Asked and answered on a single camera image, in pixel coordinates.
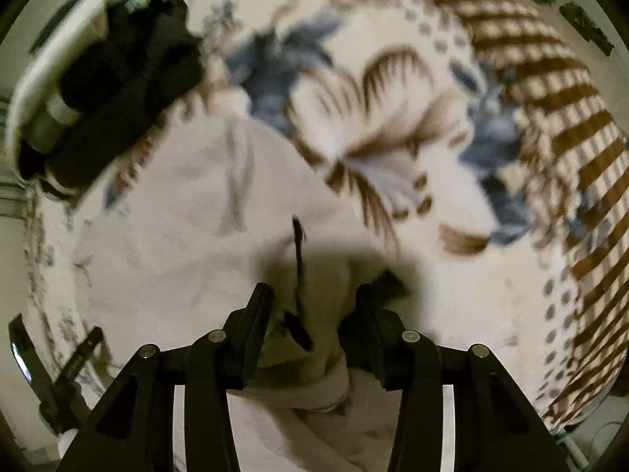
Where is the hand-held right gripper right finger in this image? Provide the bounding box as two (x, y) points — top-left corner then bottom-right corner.
(338, 284), (574, 472)

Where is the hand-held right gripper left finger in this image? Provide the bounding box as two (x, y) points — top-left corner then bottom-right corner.
(56, 282), (277, 472)

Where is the white garment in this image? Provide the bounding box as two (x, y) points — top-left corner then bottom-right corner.
(74, 113), (408, 472)

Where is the black bar object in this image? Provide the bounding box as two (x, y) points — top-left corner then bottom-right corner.
(7, 312), (106, 436)

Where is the floral printed blanket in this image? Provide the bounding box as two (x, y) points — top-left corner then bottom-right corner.
(22, 0), (629, 436)

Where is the dark cloth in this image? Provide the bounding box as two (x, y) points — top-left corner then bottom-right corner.
(20, 0), (208, 192)

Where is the white curved object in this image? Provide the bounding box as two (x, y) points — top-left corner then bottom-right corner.
(6, 0), (129, 158)

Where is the white cable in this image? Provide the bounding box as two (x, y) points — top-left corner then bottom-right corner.
(553, 420), (617, 472)

